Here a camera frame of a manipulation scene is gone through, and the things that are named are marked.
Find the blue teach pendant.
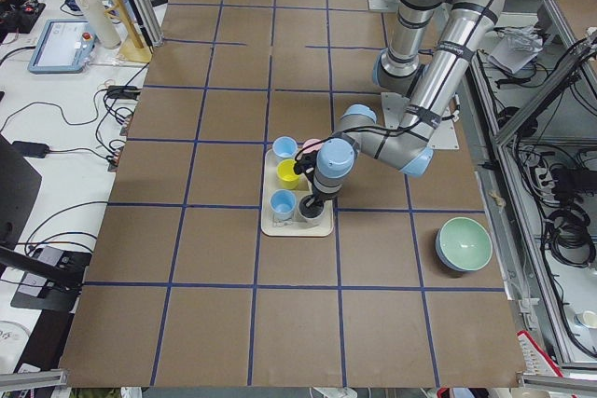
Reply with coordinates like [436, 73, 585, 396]
[28, 20, 96, 74]

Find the wooden mug tree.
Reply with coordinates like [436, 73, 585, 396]
[105, 0, 152, 63]

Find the translucent white plastic cup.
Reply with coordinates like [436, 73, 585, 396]
[298, 198, 325, 226]

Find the light blue plastic cup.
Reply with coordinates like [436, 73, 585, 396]
[270, 189, 297, 221]

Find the cream plastic tray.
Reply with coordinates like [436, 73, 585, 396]
[260, 149, 334, 237]

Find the blue bowl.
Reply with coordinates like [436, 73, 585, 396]
[435, 230, 470, 272]

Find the white thermos bottle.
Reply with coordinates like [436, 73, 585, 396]
[75, 0, 121, 49]

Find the green bowl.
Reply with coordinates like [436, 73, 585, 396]
[440, 217, 493, 272]

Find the pink plastic cup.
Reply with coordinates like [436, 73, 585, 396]
[302, 138, 323, 151]

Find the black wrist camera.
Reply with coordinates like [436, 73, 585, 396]
[293, 147, 318, 182]

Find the yellow plastic cup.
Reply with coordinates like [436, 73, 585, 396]
[276, 159, 300, 190]

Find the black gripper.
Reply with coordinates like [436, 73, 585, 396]
[302, 185, 340, 214]

